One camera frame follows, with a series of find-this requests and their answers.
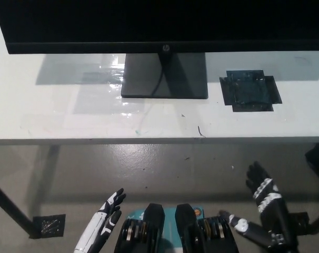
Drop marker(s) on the large black tape patch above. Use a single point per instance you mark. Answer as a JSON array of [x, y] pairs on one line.
[[250, 91]]

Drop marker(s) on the black teal robot body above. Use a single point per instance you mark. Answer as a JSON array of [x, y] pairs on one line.
[[154, 226]]

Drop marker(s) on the black table leg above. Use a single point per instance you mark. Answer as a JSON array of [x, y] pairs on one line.
[[12, 208]]

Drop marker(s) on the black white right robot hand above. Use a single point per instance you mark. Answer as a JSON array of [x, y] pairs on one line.
[[276, 218]]

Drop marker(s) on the clear plastic tape sheet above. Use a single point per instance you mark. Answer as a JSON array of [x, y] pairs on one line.
[[101, 89]]

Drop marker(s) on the black HP computer monitor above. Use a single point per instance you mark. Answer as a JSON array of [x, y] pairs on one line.
[[149, 21]]

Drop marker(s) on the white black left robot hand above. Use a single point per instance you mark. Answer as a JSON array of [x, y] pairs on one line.
[[101, 224]]

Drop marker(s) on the black box-shaped object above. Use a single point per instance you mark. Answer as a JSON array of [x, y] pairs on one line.
[[318, 160]]

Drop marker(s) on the small black tape patch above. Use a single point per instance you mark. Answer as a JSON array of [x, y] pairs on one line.
[[300, 221], [49, 225]]

